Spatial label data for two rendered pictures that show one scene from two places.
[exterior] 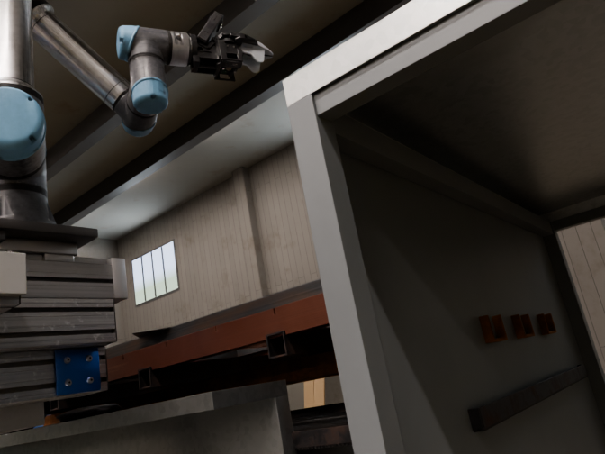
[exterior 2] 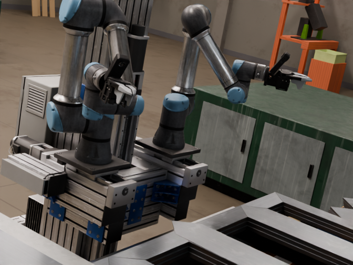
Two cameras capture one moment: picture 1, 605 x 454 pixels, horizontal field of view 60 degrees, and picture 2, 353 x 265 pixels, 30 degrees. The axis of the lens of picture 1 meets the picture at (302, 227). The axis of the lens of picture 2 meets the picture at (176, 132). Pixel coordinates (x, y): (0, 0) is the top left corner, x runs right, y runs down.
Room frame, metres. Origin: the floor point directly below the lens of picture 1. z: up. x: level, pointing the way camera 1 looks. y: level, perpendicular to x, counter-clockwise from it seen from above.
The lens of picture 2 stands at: (1.23, -1.99, 1.88)
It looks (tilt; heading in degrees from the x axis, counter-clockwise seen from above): 15 degrees down; 88
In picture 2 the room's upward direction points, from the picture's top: 11 degrees clockwise
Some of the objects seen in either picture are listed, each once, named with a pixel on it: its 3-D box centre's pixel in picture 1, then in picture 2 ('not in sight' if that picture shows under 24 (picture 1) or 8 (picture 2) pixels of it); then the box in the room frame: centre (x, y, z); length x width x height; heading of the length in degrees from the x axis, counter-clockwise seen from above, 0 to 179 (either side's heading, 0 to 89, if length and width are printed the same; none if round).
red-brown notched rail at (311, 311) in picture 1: (151, 358); not in sight; (1.38, 0.45, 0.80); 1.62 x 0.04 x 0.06; 55
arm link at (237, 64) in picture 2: not in sight; (244, 69); (1.58, 1.04, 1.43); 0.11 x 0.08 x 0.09; 169
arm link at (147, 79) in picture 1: (148, 88); (98, 103); (1.01, 0.28, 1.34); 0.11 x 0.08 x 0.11; 27
